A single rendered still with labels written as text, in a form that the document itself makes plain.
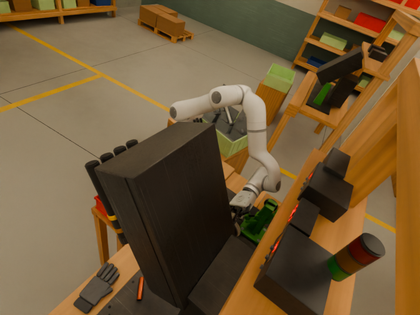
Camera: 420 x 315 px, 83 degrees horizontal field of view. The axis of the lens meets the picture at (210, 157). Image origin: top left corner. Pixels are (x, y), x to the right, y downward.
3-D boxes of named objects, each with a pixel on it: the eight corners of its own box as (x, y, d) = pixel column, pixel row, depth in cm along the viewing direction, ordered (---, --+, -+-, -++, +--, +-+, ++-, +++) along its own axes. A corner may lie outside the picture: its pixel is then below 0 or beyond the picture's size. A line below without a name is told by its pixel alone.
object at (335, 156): (314, 179, 85) (325, 165, 80) (323, 159, 96) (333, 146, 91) (332, 190, 83) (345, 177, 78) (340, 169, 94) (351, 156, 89)
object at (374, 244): (345, 254, 49) (360, 244, 46) (349, 237, 52) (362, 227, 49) (369, 270, 48) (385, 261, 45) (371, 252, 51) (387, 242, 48)
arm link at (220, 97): (189, 120, 158) (169, 124, 147) (185, 102, 156) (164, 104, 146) (247, 104, 120) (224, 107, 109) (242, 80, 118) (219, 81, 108)
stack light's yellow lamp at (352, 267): (332, 264, 52) (345, 254, 49) (337, 247, 55) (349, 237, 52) (355, 279, 51) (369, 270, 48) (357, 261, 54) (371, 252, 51)
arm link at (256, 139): (284, 128, 108) (284, 190, 116) (254, 127, 119) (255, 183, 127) (273, 131, 102) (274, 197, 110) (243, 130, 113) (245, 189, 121)
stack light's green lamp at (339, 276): (321, 272, 55) (332, 264, 52) (325, 255, 58) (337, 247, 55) (342, 286, 54) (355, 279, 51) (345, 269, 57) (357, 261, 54)
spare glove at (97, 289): (92, 319, 94) (91, 317, 92) (70, 304, 96) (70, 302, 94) (125, 273, 109) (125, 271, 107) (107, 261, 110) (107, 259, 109)
